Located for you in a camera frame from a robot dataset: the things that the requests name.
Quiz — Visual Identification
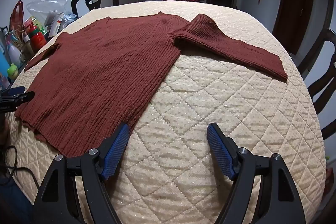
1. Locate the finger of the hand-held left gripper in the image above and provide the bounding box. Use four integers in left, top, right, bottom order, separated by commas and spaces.
0, 86, 26, 96
0, 91, 36, 111

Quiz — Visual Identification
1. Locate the person's dark clothing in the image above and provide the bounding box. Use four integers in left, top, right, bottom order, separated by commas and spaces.
0, 177, 34, 224

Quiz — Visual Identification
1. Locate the cream quilted blanket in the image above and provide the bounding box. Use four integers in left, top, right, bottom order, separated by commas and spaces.
5, 0, 327, 224

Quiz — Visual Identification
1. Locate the dark brown door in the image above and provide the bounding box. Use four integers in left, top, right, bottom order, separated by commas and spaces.
273, 0, 315, 55

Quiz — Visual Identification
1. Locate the blue white packet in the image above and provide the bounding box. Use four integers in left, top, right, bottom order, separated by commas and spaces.
62, 12, 79, 28

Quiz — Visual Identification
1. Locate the rust red knitted sweater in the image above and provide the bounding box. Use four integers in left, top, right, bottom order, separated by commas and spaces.
14, 11, 288, 159

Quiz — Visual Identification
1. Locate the red jar with green band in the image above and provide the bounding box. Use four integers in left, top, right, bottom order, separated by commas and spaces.
30, 26, 47, 54

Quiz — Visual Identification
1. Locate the white carton box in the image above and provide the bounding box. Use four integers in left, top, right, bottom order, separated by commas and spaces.
49, 13, 65, 37

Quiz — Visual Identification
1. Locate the green packet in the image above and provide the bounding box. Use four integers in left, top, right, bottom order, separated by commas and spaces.
26, 17, 49, 35

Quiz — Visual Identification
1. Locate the blue container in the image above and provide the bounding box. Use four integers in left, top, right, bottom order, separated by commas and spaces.
0, 51, 9, 83

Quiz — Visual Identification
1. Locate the black cable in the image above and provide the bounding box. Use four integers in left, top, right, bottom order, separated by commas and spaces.
0, 145, 40, 191

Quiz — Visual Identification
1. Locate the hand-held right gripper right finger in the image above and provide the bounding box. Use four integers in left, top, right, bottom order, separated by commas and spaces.
206, 122, 306, 224

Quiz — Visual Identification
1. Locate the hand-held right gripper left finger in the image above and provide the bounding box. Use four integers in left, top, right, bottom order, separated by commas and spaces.
33, 123, 130, 224

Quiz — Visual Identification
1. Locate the clear plastic bag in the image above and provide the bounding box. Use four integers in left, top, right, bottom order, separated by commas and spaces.
26, 0, 69, 24

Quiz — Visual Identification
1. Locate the dark wooden chair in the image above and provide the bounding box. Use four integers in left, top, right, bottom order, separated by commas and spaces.
298, 28, 336, 140

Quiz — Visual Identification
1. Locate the white bottle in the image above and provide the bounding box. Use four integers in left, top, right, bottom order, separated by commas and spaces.
8, 40, 22, 67

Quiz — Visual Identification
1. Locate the red gift bag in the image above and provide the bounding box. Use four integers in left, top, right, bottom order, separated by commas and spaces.
10, 0, 25, 41

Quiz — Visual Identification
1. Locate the green frog toy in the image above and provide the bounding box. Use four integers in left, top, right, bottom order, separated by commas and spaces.
7, 63, 19, 79

